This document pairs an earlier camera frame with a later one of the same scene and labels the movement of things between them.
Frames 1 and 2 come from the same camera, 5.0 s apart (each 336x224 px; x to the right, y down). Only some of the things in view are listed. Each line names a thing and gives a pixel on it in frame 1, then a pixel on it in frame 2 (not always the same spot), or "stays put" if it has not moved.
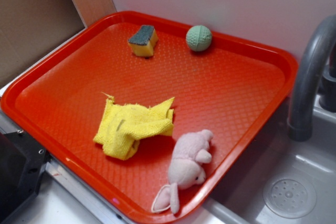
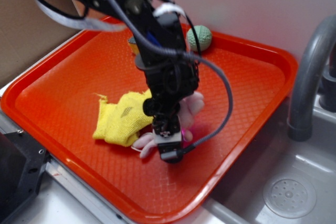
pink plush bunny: (191, 152) -> (191, 106)
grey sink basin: (282, 180) stays put
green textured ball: (198, 38) stays put
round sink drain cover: (290, 196) stays put
